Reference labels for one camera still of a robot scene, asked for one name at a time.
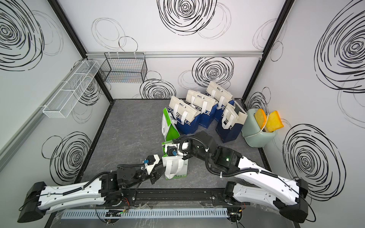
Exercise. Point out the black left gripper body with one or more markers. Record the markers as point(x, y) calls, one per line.
point(153, 175)

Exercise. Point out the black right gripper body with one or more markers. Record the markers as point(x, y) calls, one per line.
point(193, 150)

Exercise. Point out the green white bag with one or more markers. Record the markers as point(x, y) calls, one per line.
point(169, 129)
point(175, 166)

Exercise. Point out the blue beige bag first row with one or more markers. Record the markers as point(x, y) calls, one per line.
point(185, 117)

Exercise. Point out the blue beige takeout bag front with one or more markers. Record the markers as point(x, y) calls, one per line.
point(231, 122)

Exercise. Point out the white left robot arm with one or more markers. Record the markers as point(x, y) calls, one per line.
point(106, 188)

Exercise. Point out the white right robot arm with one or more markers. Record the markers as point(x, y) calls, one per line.
point(286, 196)

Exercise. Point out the blue beige bag middle row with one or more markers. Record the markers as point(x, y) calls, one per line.
point(206, 105)

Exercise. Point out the blue beige bag back row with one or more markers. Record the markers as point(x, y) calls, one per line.
point(222, 96)

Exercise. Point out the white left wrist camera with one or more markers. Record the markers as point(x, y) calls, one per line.
point(150, 162)

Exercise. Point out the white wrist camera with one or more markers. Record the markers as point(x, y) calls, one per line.
point(150, 162)
point(172, 149)

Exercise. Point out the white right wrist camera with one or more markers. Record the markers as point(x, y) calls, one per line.
point(172, 149)

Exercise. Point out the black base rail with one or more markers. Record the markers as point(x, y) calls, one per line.
point(215, 196)

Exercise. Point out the grey slotted cable duct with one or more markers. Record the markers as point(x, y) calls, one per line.
point(145, 213)

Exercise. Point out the black wire basket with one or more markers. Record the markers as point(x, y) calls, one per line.
point(129, 67)

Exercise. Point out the white wire shelf basket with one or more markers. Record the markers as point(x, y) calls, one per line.
point(79, 88)

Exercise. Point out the aluminium wall rail back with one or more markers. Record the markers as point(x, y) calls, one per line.
point(176, 54)

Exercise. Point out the aluminium wall rail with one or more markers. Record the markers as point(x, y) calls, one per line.
point(176, 54)
point(15, 143)

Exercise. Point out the aluminium wall rail left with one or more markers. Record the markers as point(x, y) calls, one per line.
point(15, 143)

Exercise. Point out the black corner frame post right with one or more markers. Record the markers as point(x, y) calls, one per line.
point(274, 34)

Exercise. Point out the black corner frame post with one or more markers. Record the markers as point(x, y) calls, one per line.
point(55, 5)
point(274, 34)

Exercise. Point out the black corner frame post left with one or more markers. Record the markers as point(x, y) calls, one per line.
point(55, 5)

